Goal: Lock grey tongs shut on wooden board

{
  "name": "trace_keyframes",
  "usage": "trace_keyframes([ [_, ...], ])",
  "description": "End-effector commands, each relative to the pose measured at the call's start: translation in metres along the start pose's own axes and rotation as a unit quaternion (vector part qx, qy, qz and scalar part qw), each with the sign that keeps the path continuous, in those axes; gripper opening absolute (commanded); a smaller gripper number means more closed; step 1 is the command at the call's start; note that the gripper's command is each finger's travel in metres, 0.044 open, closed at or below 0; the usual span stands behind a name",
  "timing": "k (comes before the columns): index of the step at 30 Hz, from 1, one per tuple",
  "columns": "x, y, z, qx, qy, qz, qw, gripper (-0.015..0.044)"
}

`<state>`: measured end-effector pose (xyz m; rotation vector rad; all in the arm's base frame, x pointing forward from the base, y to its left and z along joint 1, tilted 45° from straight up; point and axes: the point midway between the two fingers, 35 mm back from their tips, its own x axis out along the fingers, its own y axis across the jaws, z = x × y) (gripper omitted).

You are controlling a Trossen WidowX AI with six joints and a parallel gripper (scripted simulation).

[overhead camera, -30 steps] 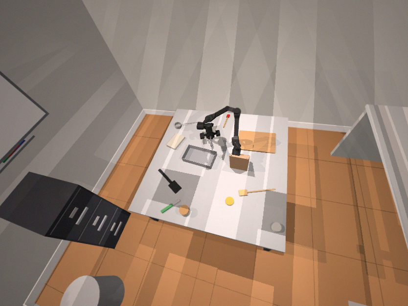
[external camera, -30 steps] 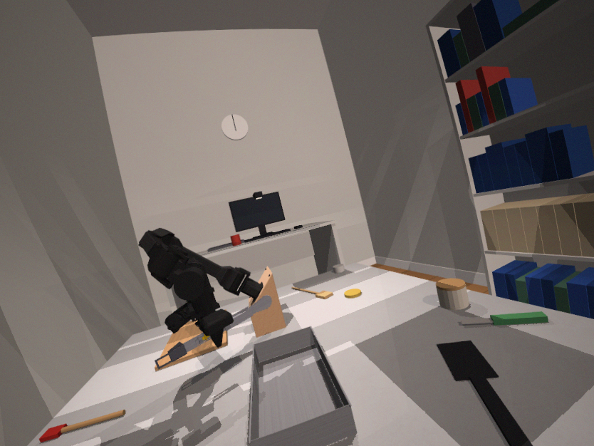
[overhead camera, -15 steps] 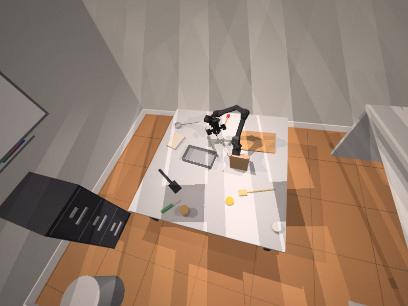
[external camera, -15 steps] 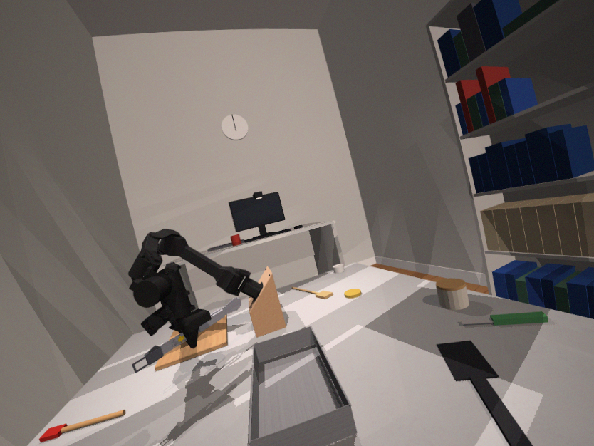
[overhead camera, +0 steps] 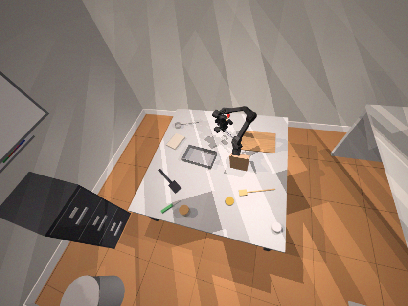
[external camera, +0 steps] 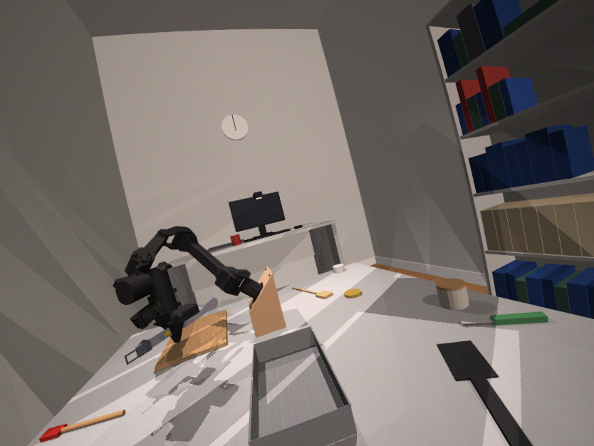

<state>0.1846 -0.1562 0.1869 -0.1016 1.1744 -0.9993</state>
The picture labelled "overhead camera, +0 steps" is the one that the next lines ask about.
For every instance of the grey cylindrical container with tan lid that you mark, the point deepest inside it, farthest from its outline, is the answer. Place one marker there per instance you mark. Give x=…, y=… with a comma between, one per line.
x=184, y=210

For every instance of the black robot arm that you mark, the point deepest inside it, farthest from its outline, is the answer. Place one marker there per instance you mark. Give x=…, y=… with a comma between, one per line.
x=236, y=141

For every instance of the black spatula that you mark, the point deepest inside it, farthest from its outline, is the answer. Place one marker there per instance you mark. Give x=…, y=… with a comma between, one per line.
x=173, y=185

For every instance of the yellow flat disc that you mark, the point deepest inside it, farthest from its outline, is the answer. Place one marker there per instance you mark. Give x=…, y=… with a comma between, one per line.
x=229, y=201

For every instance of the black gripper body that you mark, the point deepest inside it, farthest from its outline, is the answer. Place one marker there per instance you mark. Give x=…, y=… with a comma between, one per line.
x=222, y=125

